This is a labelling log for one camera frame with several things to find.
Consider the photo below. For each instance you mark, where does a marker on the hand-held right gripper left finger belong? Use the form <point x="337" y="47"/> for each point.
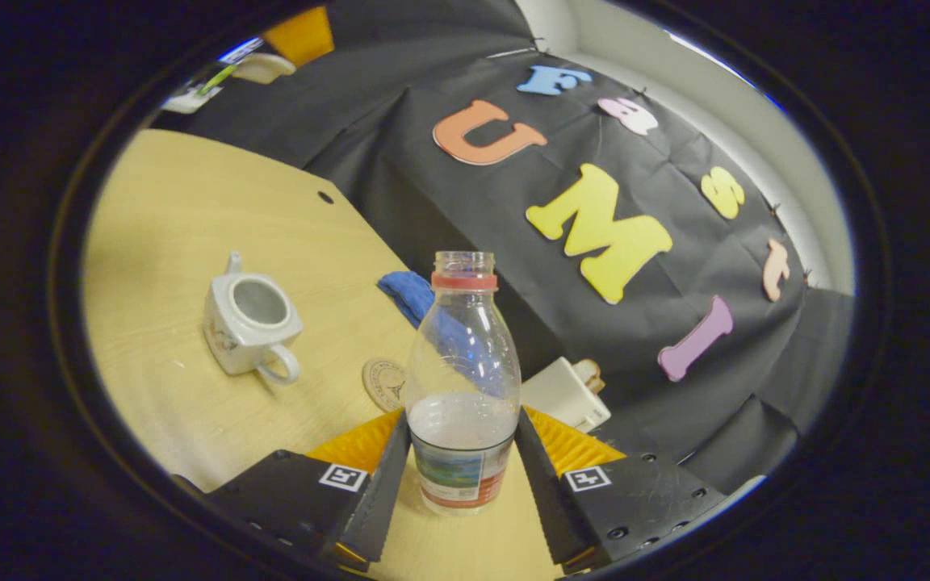
<point x="380" y="500"/>

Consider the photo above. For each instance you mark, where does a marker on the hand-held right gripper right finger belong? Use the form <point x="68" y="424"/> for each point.
<point x="542" y="492"/>

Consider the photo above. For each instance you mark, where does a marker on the round brown coaster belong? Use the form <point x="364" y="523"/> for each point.
<point x="384" y="386"/>

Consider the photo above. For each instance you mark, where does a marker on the clear plastic water bottle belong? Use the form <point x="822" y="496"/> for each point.
<point x="465" y="363"/>

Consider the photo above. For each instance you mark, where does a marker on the white ceramic teacup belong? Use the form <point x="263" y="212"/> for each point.
<point x="231" y="335"/>

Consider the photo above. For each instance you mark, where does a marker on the white toaster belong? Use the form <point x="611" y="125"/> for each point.
<point x="558" y="397"/>

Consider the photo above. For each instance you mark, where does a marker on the slice of toast bread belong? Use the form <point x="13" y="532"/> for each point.
<point x="592" y="374"/>

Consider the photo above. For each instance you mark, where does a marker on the blue towel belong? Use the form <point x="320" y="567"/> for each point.
<point x="410" y="294"/>

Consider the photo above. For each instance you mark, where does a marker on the black backdrop cloth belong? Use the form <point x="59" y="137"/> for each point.
<point x="433" y="97"/>

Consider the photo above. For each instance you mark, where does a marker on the white side table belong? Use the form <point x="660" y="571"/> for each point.
<point x="186" y="99"/>

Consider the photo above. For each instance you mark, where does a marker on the orange object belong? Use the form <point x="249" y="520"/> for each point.
<point x="299" y="36"/>

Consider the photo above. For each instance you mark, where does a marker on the computer monitor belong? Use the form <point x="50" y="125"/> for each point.
<point x="240" y="50"/>

